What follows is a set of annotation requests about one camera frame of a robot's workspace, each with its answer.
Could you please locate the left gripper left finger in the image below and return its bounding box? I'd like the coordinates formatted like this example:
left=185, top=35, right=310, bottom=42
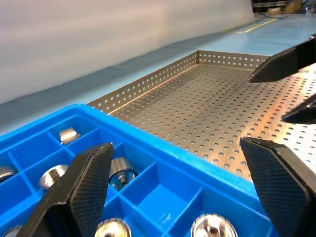
left=16, top=142, right=115, bottom=237

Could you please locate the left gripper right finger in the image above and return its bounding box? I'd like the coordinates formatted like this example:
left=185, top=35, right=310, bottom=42
left=239, top=136, right=316, bottom=237

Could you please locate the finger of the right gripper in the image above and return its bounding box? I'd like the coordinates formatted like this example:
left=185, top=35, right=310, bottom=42
left=282, top=93, right=316, bottom=125
left=248, top=34, right=316, bottom=84

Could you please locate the knurled metal roller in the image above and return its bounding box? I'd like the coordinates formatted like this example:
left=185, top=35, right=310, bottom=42
left=58, top=127, right=81, bottom=146
left=108, top=157, right=138, bottom=191
left=39, top=164, right=70, bottom=191
left=0, top=166, right=16, bottom=183
left=95, top=218, right=131, bottom=237
left=191, top=214, right=238, bottom=237

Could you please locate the blue plastic compartment tray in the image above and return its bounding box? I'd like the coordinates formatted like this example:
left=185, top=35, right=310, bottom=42
left=0, top=103, right=281, bottom=237

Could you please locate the perforated steel tray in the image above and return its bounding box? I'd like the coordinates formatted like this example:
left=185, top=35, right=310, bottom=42
left=87, top=50, right=316, bottom=183

